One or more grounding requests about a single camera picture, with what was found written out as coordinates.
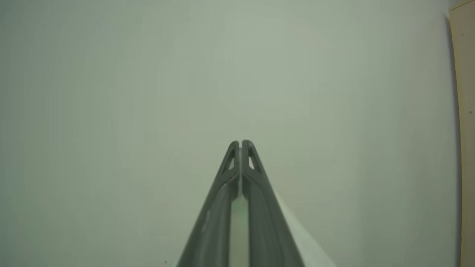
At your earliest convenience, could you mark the beige wooden panel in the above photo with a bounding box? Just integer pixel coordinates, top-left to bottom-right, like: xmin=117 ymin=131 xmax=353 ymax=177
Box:
xmin=448 ymin=0 xmax=475 ymax=267

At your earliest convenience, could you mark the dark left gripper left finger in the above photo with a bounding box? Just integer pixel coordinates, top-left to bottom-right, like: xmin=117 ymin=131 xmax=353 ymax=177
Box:
xmin=177 ymin=141 xmax=240 ymax=267

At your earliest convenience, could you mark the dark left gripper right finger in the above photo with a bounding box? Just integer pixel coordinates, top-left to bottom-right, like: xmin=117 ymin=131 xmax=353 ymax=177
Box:
xmin=242 ymin=140 xmax=305 ymax=267

